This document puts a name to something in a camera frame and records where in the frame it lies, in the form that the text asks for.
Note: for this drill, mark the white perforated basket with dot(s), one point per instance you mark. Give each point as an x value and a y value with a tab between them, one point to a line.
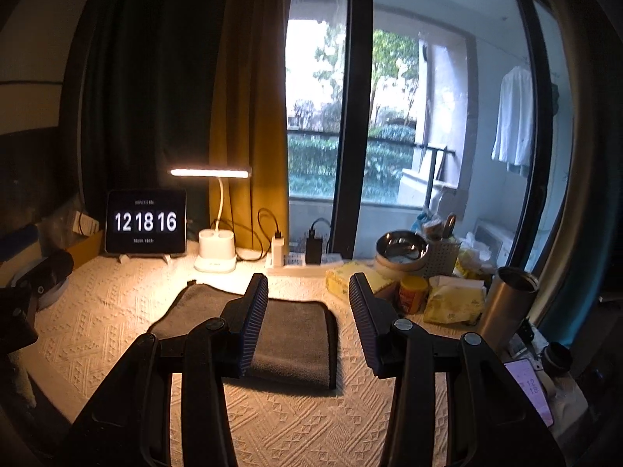
441	257

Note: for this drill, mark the grey plastic basin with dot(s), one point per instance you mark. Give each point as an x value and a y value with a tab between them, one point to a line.
46	278

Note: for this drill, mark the white charger plug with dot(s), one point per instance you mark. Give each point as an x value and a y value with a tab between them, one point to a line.
277	250

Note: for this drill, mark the orange can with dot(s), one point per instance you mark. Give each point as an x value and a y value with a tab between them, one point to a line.
413	292

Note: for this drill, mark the smartphone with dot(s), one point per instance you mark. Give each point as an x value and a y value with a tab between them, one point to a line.
524	374

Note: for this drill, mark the mustard yellow curtain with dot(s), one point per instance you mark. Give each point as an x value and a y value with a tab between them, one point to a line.
247	127

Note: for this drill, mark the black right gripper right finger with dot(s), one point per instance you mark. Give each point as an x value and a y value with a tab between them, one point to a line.
382	344

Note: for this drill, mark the black power adapter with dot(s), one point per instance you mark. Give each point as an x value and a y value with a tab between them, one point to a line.
313	248

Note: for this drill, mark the steel thermos bottle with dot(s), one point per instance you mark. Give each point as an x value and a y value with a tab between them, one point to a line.
508	302

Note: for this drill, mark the white desk lamp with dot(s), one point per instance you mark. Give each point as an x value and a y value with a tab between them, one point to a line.
217	249

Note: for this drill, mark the tablet showing clock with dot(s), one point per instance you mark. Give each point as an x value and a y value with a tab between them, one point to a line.
149	222

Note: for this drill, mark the white knitted table cloth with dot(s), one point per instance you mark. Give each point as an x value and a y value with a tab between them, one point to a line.
107	304

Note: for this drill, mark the white hanging shirt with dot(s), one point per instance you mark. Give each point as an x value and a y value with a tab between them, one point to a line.
514	126

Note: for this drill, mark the dark green curtain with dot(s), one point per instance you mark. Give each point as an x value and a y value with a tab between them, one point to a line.
147	94

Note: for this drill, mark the stainless steel bowl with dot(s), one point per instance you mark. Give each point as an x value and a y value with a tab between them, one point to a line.
402	250

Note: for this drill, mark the white power strip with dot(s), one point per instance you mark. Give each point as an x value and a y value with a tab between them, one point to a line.
302	260

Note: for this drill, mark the cardboard box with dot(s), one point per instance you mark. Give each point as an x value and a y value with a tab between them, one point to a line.
87	249

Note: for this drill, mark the yellow wipes pack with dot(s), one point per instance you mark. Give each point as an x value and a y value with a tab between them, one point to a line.
453	305

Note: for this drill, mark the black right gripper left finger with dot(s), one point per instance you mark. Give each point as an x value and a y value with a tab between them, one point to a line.
243	317

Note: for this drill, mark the purple and grey towel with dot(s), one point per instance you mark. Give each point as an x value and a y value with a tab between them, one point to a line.
298	342

